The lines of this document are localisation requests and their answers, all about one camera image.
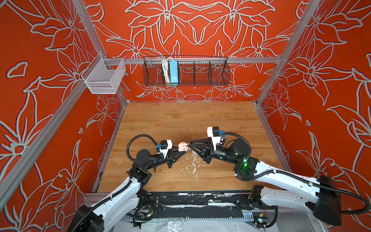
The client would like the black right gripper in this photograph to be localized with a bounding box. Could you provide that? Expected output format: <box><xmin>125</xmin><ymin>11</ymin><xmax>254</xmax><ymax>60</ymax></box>
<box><xmin>192</xmin><ymin>137</ymin><xmax>241</xmax><ymax>165</ymax></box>

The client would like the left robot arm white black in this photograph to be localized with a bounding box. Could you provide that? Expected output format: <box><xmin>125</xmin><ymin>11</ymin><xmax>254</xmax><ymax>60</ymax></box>
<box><xmin>68</xmin><ymin>134</ymin><xmax>189</xmax><ymax>232</ymax></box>

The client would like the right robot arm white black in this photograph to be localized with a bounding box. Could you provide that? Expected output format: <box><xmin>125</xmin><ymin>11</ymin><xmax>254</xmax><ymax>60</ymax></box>
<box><xmin>186</xmin><ymin>132</ymin><xmax>371</xmax><ymax>226</ymax></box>

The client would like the light blue box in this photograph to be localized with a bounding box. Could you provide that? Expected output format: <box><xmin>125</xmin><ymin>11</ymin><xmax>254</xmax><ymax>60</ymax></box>
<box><xmin>169</xmin><ymin>60</ymin><xmax>179</xmax><ymax>86</ymax></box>

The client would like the small circuit board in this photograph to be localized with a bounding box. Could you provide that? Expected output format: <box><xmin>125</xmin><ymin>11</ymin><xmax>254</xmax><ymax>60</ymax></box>
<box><xmin>254</xmin><ymin>214</ymin><xmax>269</xmax><ymax>230</ymax></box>

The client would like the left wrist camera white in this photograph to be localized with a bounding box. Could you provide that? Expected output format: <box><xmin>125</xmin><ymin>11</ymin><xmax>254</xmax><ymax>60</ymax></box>
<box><xmin>156</xmin><ymin>140</ymin><xmax>173</xmax><ymax>160</ymax></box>

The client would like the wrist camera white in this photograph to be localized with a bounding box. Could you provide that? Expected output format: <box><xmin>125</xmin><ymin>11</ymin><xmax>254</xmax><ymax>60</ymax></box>
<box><xmin>207</xmin><ymin>126</ymin><xmax>224</xmax><ymax>150</ymax></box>
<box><xmin>156</xmin><ymin>140</ymin><xmax>173</xmax><ymax>160</ymax></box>

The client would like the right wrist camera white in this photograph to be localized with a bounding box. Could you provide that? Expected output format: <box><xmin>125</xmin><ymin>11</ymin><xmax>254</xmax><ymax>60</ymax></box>
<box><xmin>207</xmin><ymin>126</ymin><xmax>224</xmax><ymax>150</ymax></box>

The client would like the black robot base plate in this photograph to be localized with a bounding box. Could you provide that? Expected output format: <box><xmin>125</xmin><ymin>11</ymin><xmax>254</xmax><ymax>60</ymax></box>
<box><xmin>140</xmin><ymin>190</ymin><xmax>276</xmax><ymax>218</ymax></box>

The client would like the black wire wall basket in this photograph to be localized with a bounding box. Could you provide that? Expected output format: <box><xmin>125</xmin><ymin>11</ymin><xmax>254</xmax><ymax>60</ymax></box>
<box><xmin>143</xmin><ymin>56</ymin><xmax>231</xmax><ymax>87</ymax></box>

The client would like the grey slotted cable duct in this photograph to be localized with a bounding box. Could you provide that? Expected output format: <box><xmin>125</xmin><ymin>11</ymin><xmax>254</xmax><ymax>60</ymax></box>
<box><xmin>118</xmin><ymin>212</ymin><xmax>254</xmax><ymax>223</ymax></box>

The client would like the white coiled cable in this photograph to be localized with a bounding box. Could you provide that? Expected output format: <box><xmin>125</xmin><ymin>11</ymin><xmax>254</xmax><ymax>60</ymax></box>
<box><xmin>161</xmin><ymin>57</ymin><xmax>171</xmax><ymax>85</ymax></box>

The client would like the white wire mesh basket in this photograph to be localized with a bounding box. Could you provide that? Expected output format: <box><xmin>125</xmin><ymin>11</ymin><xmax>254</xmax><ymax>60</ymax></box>
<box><xmin>82</xmin><ymin>53</ymin><xmax>127</xmax><ymax>94</ymax></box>

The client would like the aluminium frame rail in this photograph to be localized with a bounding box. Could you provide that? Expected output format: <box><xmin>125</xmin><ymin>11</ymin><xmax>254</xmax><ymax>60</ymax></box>
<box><xmin>253</xmin><ymin>0</ymin><xmax>321</xmax><ymax>175</ymax></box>

